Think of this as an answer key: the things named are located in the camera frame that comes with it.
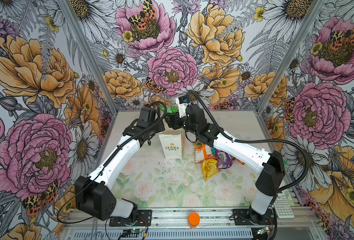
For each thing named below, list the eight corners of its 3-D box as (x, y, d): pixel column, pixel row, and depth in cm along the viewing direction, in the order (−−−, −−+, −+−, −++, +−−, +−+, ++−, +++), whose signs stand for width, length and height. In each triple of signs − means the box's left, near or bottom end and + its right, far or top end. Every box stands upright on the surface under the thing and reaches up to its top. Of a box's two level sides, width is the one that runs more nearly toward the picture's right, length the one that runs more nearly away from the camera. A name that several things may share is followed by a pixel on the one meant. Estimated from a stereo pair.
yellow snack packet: (205, 181, 88) (206, 176, 82) (200, 165, 94) (202, 159, 88) (218, 178, 89) (221, 173, 83) (213, 163, 95) (215, 157, 89)
